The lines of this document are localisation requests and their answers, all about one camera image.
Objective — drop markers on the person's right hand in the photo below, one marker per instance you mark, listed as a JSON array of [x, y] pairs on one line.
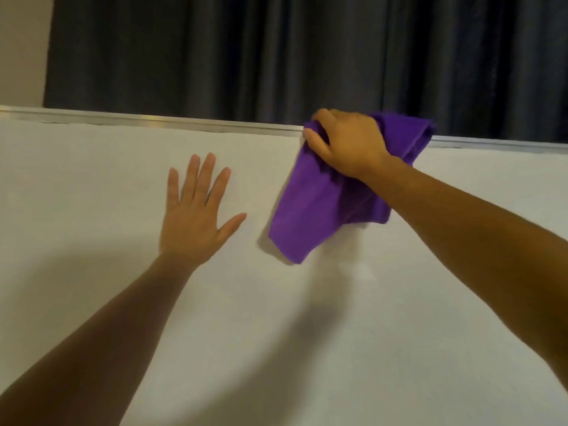
[[350, 144]]

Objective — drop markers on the person's left hand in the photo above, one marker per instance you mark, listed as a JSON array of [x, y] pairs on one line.
[[191, 226]]

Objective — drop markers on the person's right thumb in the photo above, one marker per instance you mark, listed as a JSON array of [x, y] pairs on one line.
[[316, 141]]

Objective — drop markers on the person's left little finger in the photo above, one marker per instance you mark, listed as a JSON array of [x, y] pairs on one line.
[[173, 186]]

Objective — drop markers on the person's left middle finger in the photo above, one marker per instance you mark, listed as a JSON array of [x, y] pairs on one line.
[[205, 175]]

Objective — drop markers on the person's left thumb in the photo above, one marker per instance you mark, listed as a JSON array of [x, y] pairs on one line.
[[231, 227]]

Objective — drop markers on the purple cleaning cloth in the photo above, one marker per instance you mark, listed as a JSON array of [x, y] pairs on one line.
[[319, 208]]

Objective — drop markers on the person's left forearm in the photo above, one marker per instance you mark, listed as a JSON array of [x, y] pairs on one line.
[[84, 346]]

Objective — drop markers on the person's right forearm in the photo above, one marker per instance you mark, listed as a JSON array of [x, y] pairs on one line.
[[483, 243]]

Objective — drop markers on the silver metal trim strip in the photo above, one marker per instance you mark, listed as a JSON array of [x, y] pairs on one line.
[[151, 121]]

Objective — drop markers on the dark grey curtain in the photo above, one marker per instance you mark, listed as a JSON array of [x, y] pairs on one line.
[[310, 57]]

